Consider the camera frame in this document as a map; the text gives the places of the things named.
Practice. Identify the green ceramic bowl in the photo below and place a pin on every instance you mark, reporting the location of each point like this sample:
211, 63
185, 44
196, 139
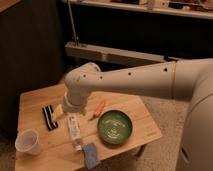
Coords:
114, 127

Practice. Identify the clear plastic cup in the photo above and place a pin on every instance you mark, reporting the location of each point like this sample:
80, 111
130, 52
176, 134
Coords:
28, 142

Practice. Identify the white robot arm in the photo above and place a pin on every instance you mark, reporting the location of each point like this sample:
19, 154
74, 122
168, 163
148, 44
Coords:
188, 80

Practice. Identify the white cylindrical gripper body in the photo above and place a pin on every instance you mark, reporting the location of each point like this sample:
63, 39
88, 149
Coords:
74, 102

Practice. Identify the black white striped cloth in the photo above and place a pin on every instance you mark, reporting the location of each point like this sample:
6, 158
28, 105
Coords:
48, 115

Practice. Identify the tan flat gripper finger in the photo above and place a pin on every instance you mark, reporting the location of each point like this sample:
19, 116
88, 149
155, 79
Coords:
58, 112

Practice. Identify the wooden folding table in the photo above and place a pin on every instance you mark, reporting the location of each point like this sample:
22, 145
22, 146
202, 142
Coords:
58, 153

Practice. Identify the blue sponge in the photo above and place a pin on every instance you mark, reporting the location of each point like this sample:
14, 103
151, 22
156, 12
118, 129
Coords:
91, 156

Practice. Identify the white wall shelf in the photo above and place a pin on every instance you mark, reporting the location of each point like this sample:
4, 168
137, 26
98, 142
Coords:
202, 9

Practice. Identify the white tube bottle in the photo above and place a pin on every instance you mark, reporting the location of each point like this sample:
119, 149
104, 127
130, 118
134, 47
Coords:
74, 131

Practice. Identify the grey metal rail frame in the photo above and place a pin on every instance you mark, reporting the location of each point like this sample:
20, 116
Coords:
80, 50

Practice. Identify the orange toy carrot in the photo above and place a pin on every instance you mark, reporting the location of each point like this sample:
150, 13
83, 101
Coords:
98, 110

